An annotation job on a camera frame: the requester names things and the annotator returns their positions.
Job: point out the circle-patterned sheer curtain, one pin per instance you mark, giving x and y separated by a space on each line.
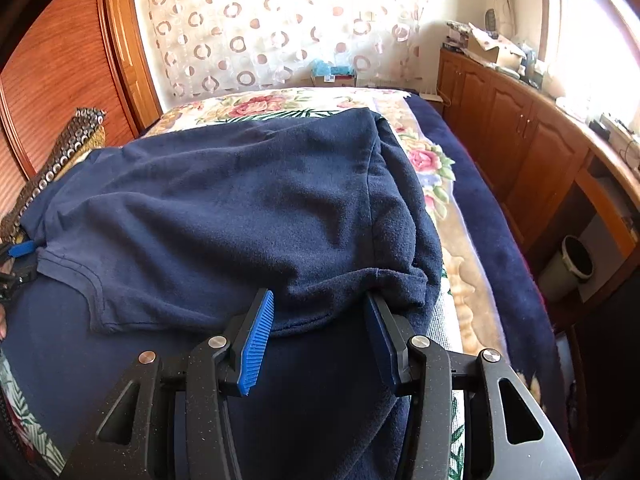
275 25

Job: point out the navy blanket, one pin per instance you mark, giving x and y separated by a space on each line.
480 185

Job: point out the dark patterned pillow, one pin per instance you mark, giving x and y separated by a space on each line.
75 135

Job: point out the small black box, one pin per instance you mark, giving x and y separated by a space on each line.
600 129

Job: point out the grey trash bin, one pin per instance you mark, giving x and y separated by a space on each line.
560 275

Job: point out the cardboard box with blue contents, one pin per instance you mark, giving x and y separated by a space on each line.
332 77

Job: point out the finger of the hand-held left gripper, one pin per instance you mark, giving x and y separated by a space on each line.
22 249

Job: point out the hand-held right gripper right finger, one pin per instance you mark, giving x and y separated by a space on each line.
382 345

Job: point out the wooden cabinet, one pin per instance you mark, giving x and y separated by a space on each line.
515 120

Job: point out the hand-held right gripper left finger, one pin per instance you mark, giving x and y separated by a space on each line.
255 345

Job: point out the wooden slatted wardrobe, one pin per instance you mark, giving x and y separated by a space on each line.
60 60

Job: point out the navy printed t-shirt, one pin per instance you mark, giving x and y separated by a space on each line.
225 210

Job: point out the dark grey oval ornament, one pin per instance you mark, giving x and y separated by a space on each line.
492 20

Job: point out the open cardboard box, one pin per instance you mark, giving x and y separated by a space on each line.
492 52

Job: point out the white power strip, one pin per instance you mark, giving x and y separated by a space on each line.
430 95

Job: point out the window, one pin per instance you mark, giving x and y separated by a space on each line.
590 50

